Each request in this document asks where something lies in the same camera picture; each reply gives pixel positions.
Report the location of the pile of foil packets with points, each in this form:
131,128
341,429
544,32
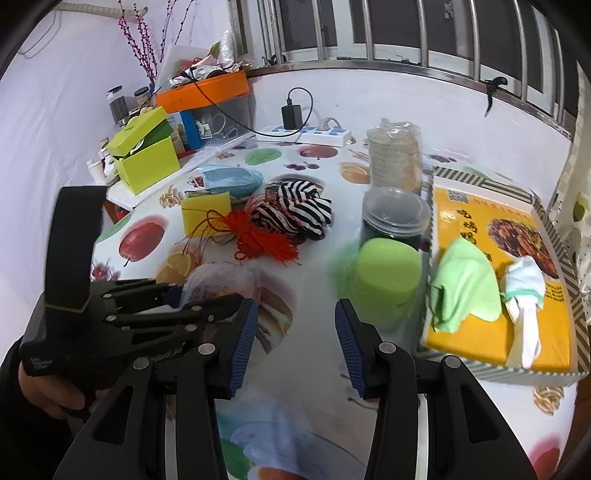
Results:
212,62

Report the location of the white sock green trim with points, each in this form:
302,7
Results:
521,281

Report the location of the blue face mask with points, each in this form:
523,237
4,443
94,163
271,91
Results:
231,177

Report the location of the metal window grille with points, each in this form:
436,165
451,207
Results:
415,69

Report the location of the blue carton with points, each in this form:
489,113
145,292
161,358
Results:
189,129

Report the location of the beige wall pipe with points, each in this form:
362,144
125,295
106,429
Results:
106,13

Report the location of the dark jar clear lid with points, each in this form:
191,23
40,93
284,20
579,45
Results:
392,217

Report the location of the light green plastic cup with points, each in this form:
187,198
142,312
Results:
383,277

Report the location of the white dotted curtain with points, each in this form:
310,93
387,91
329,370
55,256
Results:
577,212

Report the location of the black white striped sock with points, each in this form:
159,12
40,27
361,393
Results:
295,190
295,219

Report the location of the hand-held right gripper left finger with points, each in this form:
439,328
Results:
241,344

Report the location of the black charger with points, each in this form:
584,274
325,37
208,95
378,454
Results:
291,117

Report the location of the white pill bottle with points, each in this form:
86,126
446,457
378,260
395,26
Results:
97,171

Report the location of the yellow sponge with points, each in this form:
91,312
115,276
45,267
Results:
203,205

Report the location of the red tassel knot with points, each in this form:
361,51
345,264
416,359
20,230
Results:
258,240

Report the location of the lime green cardboard box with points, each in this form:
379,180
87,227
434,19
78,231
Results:
147,166

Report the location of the branches with pink buds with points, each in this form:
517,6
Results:
147,64

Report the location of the white power strip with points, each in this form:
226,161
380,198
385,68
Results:
323,137

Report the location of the clear storage box orange lid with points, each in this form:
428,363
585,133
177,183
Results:
217,87

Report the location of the light green cloth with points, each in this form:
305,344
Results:
466,286

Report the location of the white plug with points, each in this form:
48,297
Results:
325,124

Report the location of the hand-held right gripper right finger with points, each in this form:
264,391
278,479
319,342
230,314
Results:
348,350

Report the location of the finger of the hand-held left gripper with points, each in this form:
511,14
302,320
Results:
207,313
138,290

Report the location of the yellow cardboard tray striped rim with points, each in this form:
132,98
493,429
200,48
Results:
475,341

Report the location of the tall glass jar black lid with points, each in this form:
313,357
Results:
115,106

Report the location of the small glass jar black lid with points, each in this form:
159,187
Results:
141,97

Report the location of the clear plastic packet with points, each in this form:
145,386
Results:
217,279

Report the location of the fruit print tablecloth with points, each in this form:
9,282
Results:
300,286

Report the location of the person's left hand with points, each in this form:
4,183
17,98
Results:
41,391

